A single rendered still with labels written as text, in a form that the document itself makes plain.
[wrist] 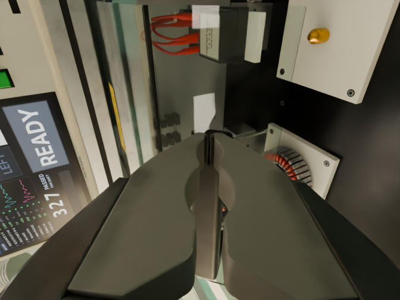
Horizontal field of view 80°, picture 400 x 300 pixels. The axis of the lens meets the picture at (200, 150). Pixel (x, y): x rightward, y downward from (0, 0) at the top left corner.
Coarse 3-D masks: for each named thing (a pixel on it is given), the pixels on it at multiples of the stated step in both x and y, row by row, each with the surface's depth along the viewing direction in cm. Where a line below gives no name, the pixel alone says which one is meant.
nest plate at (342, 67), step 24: (312, 0) 33; (336, 0) 31; (360, 0) 28; (384, 0) 26; (312, 24) 34; (336, 24) 32; (360, 24) 29; (384, 24) 27; (312, 48) 35; (336, 48) 32; (360, 48) 30; (312, 72) 36; (336, 72) 33; (360, 72) 30; (336, 96) 34; (360, 96) 31
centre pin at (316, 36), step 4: (320, 28) 33; (324, 28) 33; (312, 32) 32; (316, 32) 32; (320, 32) 32; (324, 32) 32; (328, 32) 32; (308, 36) 32; (312, 36) 32; (316, 36) 32; (320, 36) 32; (324, 36) 32; (328, 36) 33; (308, 40) 33; (312, 40) 32; (316, 40) 32; (320, 40) 32; (324, 40) 33; (312, 44) 33
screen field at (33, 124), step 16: (16, 112) 31; (32, 112) 32; (48, 112) 33; (16, 128) 32; (32, 128) 33; (48, 128) 34; (32, 144) 34; (48, 144) 35; (32, 160) 35; (48, 160) 36; (64, 160) 37
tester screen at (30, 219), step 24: (0, 120) 31; (24, 168) 35; (72, 168) 39; (0, 192) 35; (24, 192) 37; (0, 216) 37; (24, 216) 39; (48, 216) 41; (72, 216) 43; (0, 240) 39; (24, 240) 41
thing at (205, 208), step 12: (204, 132) 15; (216, 132) 14; (228, 132) 14; (204, 168) 12; (204, 180) 13; (216, 180) 13; (204, 192) 13; (216, 192) 13; (204, 204) 14; (216, 204) 14; (204, 216) 14; (216, 216) 14; (204, 228) 15; (216, 228) 15; (204, 240) 15; (216, 240) 15; (204, 252) 16; (216, 252) 16; (204, 264) 17; (216, 264) 17; (204, 276) 18; (216, 276) 18
